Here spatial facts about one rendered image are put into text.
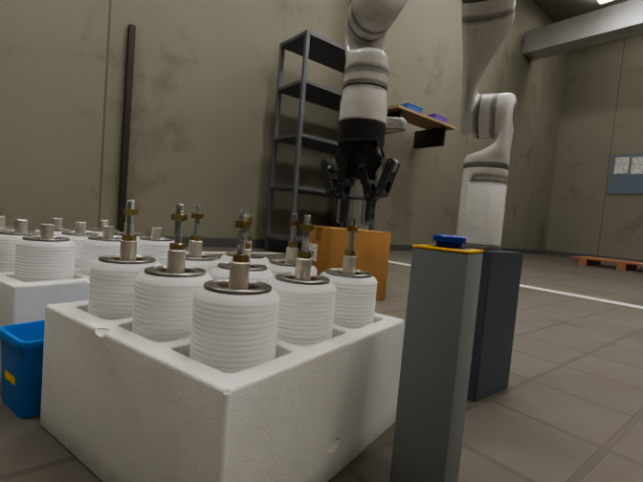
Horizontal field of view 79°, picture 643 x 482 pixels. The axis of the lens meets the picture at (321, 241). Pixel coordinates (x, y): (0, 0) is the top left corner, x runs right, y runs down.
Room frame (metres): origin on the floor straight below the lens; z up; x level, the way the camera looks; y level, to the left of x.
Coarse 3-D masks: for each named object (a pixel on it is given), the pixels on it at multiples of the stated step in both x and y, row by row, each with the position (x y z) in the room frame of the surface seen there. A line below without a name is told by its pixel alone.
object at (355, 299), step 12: (336, 276) 0.60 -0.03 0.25; (372, 276) 0.63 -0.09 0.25; (336, 288) 0.59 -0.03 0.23; (348, 288) 0.59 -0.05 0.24; (360, 288) 0.59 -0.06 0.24; (372, 288) 0.60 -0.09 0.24; (336, 300) 0.59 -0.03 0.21; (348, 300) 0.59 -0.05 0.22; (360, 300) 0.59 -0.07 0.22; (372, 300) 0.61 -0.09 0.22; (336, 312) 0.59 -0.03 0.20; (348, 312) 0.59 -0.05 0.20; (360, 312) 0.59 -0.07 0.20; (372, 312) 0.61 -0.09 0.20; (336, 324) 0.59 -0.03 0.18; (348, 324) 0.59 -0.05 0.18; (360, 324) 0.59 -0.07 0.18
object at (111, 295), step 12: (96, 264) 0.54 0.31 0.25; (108, 264) 0.53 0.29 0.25; (120, 264) 0.54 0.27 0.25; (132, 264) 0.55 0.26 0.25; (144, 264) 0.56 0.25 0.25; (156, 264) 0.58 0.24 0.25; (96, 276) 0.53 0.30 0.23; (108, 276) 0.53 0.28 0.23; (120, 276) 0.53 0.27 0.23; (132, 276) 0.54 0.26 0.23; (96, 288) 0.53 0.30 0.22; (108, 288) 0.53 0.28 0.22; (120, 288) 0.53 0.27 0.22; (132, 288) 0.54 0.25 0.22; (96, 300) 0.53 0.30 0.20; (108, 300) 0.53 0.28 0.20; (120, 300) 0.53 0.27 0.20; (132, 300) 0.54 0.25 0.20; (96, 312) 0.53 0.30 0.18; (108, 312) 0.53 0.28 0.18; (120, 312) 0.53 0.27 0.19; (132, 312) 0.54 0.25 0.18
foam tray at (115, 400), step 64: (64, 320) 0.52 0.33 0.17; (128, 320) 0.51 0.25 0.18; (384, 320) 0.63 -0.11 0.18; (64, 384) 0.51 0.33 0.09; (128, 384) 0.42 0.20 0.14; (192, 384) 0.36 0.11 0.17; (256, 384) 0.36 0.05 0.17; (320, 384) 0.45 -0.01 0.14; (384, 384) 0.60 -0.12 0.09; (128, 448) 0.42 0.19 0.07; (192, 448) 0.36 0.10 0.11; (256, 448) 0.37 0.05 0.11; (320, 448) 0.46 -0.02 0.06
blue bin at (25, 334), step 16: (0, 336) 0.60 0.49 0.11; (16, 336) 0.64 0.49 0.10; (32, 336) 0.65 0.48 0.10; (16, 352) 0.57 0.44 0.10; (32, 352) 0.57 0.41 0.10; (16, 368) 0.57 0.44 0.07; (32, 368) 0.57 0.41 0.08; (16, 384) 0.58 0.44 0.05; (32, 384) 0.57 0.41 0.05; (16, 400) 0.58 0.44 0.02; (32, 400) 0.57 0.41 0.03; (32, 416) 0.58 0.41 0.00
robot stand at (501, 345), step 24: (504, 264) 0.79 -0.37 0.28; (480, 288) 0.77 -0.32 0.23; (504, 288) 0.80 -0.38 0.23; (480, 312) 0.76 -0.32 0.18; (504, 312) 0.81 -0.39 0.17; (480, 336) 0.76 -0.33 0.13; (504, 336) 0.82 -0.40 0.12; (480, 360) 0.76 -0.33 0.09; (504, 360) 0.83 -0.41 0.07; (480, 384) 0.77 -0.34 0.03; (504, 384) 0.84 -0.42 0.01
